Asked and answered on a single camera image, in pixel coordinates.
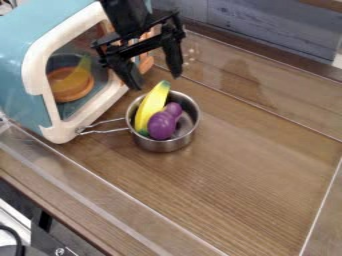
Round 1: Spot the black cable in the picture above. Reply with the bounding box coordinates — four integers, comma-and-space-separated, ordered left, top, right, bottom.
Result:
0, 224, 25, 256

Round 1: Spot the silver metal pot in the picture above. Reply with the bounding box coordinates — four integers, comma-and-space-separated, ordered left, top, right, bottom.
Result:
76, 91, 200, 153

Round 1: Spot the blue toy microwave oven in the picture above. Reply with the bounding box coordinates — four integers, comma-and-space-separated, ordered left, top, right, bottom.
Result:
0, 0, 128, 144

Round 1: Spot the yellow toy banana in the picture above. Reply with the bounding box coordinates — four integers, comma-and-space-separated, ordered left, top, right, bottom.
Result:
133, 80, 171, 136

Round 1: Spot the purple toy eggplant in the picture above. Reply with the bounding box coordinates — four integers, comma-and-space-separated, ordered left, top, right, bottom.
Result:
147, 102, 183, 140

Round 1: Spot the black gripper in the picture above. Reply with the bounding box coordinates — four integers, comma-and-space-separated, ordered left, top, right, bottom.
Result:
92, 0, 185, 90

